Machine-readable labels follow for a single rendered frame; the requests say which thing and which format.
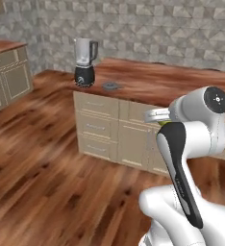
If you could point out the black blender with clear jug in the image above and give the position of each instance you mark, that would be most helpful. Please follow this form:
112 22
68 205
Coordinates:
84 73

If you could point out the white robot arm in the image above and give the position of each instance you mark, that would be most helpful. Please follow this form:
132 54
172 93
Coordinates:
201 128

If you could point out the beige drawer front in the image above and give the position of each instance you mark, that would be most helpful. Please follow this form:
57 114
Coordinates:
137 112
108 105
109 128
110 150

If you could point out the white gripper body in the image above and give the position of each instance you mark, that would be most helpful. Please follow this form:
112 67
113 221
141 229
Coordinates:
157 115

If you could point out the grey round blender lid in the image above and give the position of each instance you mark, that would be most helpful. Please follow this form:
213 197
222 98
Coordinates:
111 85

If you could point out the beige cupboard run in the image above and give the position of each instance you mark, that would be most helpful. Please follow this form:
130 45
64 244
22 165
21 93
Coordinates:
12 80

